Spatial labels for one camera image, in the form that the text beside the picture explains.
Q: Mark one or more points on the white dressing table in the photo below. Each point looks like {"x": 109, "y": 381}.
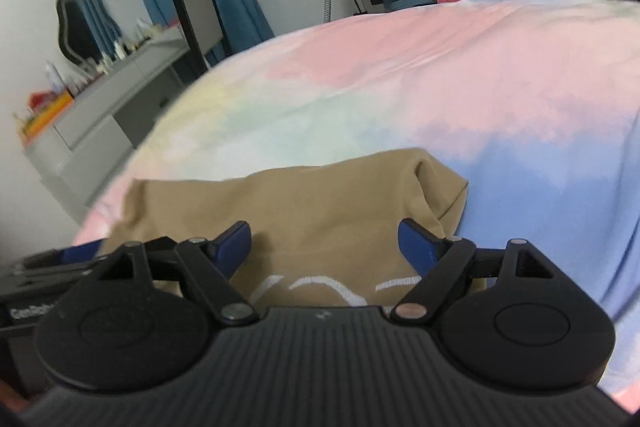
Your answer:
{"x": 80, "y": 152}

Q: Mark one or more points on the black and white chair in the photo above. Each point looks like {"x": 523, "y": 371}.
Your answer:
{"x": 203, "y": 30}

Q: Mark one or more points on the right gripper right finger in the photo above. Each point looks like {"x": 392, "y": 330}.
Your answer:
{"x": 444, "y": 268}

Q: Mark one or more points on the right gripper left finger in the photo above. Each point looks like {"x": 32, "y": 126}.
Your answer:
{"x": 208, "y": 265}

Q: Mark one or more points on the tan t-shirt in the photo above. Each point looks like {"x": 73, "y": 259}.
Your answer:
{"x": 321, "y": 236}

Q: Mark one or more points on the orange red storage box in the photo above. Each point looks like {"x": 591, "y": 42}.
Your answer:
{"x": 42, "y": 108}

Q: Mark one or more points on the wavy framed mirror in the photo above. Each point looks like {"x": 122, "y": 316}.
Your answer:
{"x": 86, "y": 31}

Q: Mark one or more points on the pastel tie-dye bed blanket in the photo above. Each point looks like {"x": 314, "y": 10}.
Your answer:
{"x": 534, "y": 102}

